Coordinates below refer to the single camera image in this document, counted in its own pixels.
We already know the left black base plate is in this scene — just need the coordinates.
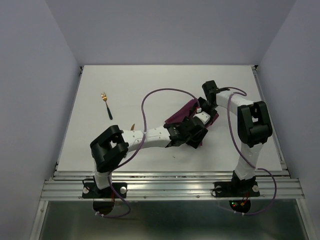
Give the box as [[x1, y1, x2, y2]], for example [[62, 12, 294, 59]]
[[81, 182, 128, 199]]

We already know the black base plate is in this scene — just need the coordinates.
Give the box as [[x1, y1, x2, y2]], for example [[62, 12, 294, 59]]
[[211, 181, 261, 198], [81, 182, 128, 199]]

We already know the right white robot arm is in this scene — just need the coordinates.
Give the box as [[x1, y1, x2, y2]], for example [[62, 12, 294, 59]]
[[202, 80, 273, 198]]

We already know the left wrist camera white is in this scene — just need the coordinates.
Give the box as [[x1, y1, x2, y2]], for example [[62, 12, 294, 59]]
[[194, 107, 211, 125]]

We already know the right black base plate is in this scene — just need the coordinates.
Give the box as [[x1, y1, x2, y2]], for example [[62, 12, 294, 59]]
[[211, 181, 261, 198]]

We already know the purple cloth napkin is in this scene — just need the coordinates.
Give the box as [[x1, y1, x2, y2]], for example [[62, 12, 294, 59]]
[[164, 97, 219, 128]]

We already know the gold fork dark handle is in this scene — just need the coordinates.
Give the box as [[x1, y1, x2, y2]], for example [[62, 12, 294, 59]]
[[101, 92, 113, 120]]

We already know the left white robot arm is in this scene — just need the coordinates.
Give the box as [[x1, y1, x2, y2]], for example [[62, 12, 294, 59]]
[[90, 113, 210, 197]]

